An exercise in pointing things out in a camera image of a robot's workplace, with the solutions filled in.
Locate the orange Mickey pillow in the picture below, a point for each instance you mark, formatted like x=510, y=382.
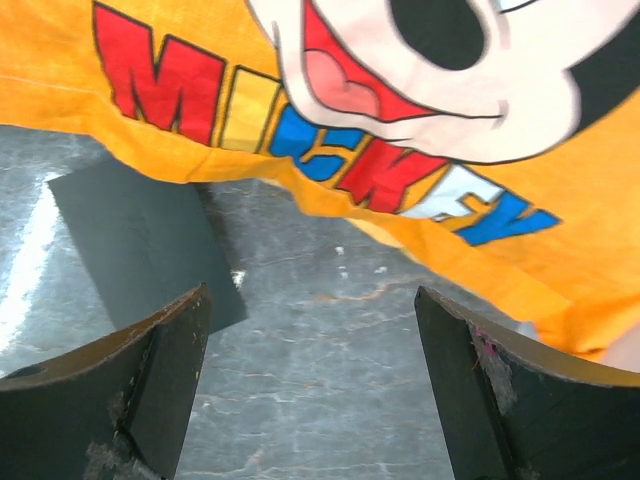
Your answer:
x=497, y=142

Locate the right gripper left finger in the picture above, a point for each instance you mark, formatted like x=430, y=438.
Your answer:
x=116, y=408

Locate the black network switch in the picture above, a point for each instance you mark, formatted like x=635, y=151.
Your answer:
x=144, y=243

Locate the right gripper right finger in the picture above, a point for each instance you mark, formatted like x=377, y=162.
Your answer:
x=513, y=408

